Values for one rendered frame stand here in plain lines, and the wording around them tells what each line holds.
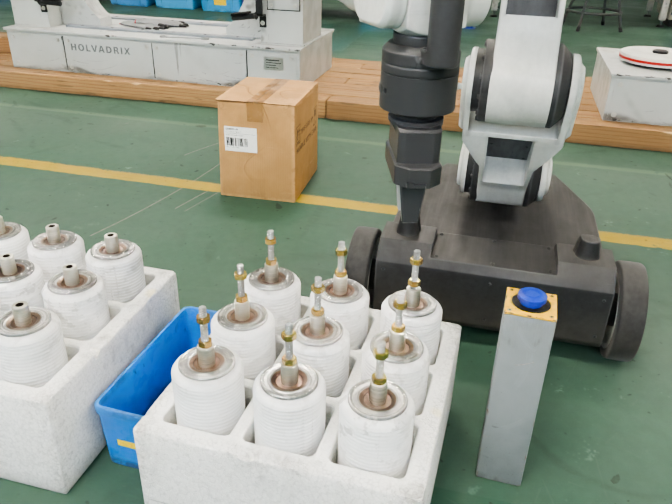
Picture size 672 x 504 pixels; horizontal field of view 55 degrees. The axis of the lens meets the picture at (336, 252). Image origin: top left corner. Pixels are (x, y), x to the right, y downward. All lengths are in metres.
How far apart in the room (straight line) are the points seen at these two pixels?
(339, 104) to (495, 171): 1.47
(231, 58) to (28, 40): 1.01
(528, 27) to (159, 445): 0.86
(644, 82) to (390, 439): 2.19
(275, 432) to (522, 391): 0.36
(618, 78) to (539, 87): 1.65
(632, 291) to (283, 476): 0.76
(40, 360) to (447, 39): 0.71
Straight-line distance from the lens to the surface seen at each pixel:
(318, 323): 0.93
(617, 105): 2.81
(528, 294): 0.94
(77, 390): 1.07
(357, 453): 0.84
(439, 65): 0.70
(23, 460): 1.12
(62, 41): 3.39
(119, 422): 1.07
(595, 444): 1.24
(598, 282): 1.32
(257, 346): 0.97
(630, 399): 1.36
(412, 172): 0.74
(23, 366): 1.04
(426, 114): 0.74
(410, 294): 1.01
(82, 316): 1.11
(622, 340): 1.34
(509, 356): 0.96
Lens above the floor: 0.80
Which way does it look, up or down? 28 degrees down
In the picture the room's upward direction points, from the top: 2 degrees clockwise
